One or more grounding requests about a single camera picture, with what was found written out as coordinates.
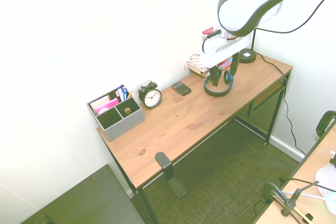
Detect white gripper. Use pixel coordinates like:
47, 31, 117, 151
202, 36, 252, 88

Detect black headphones with blue trim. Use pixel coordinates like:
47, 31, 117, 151
203, 69, 235, 98

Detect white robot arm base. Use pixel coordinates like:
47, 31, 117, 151
314, 150, 336, 212

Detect black headphone hanger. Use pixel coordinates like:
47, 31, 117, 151
154, 152, 188, 200

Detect red and blue book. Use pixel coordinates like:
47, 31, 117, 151
217, 57, 234, 71

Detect black lamp base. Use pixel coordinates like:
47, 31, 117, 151
239, 27, 258, 65

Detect tan cardboard box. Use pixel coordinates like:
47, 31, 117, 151
188, 64, 211, 78

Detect black smartphone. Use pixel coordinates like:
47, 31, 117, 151
172, 81, 192, 97

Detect black twin-bell alarm clock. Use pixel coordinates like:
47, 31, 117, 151
138, 79, 163, 110

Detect grey desk organizer box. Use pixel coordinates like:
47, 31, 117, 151
86, 87, 146, 142

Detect pink sticky note pad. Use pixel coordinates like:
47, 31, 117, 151
94, 98, 120, 115

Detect black C-clamp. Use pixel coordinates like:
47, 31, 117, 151
261, 181, 292, 217

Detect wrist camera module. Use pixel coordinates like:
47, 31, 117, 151
201, 26, 223, 42

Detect black lamp power cable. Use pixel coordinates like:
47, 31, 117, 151
257, 52, 307, 156

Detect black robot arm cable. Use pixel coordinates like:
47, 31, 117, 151
256, 0, 336, 34

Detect black curved handle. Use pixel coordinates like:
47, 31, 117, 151
316, 110, 336, 137

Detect black metal desk frame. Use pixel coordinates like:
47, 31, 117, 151
97, 66, 293, 224

